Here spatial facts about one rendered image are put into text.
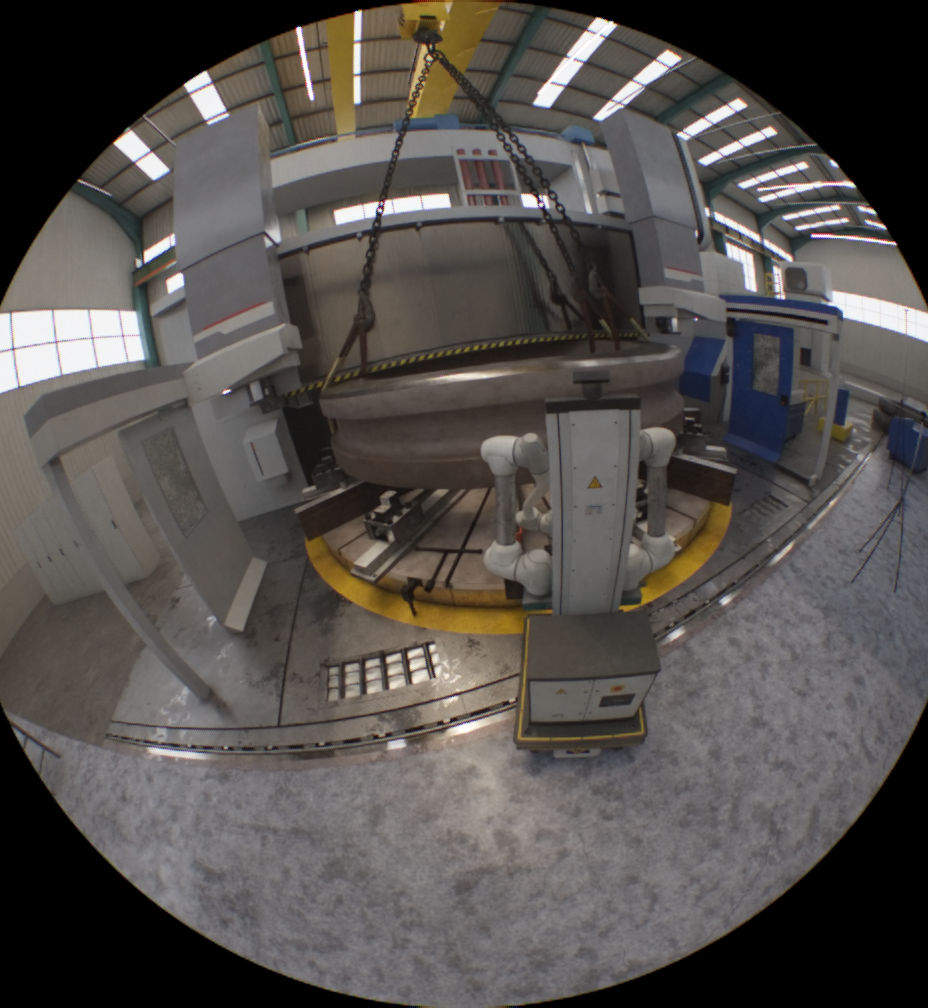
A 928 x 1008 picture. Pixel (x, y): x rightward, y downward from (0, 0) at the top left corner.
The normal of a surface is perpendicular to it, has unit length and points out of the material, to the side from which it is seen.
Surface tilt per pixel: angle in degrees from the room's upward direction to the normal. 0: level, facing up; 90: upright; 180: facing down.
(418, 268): 90
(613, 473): 90
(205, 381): 90
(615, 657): 0
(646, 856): 0
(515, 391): 90
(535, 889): 0
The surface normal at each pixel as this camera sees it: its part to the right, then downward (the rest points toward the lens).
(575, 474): -0.18, 0.50
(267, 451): 0.25, 0.43
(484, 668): -0.16, -0.87
